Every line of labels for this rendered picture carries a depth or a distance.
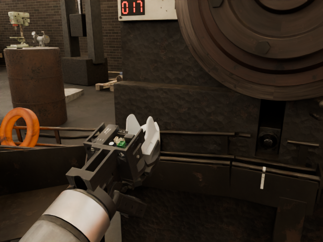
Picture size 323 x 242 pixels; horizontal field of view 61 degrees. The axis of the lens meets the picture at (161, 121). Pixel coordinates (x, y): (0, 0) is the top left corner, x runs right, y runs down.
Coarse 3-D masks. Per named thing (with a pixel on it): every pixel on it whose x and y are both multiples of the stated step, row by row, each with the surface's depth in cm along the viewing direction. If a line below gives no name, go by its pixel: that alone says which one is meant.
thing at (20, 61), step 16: (16, 48) 291; (32, 48) 295; (48, 48) 295; (16, 64) 285; (32, 64) 286; (48, 64) 296; (16, 80) 291; (32, 80) 291; (48, 80) 299; (16, 96) 298; (32, 96) 295; (48, 96) 303; (64, 96) 330; (48, 112) 307; (64, 112) 328
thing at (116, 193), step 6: (114, 192) 38; (114, 198) 37; (120, 198) 38; (126, 198) 40; (132, 198) 42; (120, 204) 38; (126, 204) 40; (132, 204) 42; (138, 204) 43; (144, 204) 45; (120, 210) 39; (126, 210) 40; (132, 210) 42; (138, 210) 44; (144, 210) 46; (126, 216) 44; (132, 216) 45; (138, 216) 44
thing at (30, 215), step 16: (0, 160) 73; (16, 160) 74; (32, 160) 75; (48, 160) 76; (64, 160) 77; (80, 160) 78; (0, 176) 75; (16, 176) 76; (32, 176) 76; (48, 176) 77; (64, 176) 78; (0, 192) 76; (16, 192) 77; (32, 192) 77; (48, 192) 76; (0, 208) 70; (16, 208) 70; (32, 208) 69; (0, 224) 64; (16, 224) 64; (32, 224) 63; (0, 240) 59
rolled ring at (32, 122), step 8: (8, 112) 108; (16, 112) 106; (24, 112) 104; (32, 112) 105; (8, 120) 107; (16, 120) 110; (32, 120) 102; (0, 128) 108; (8, 128) 109; (32, 128) 101; (0, 136) 108; (8, 136) 108; (32, 136) 101; (8, 144) 106; (24, 144) 102; (32, 144) 102
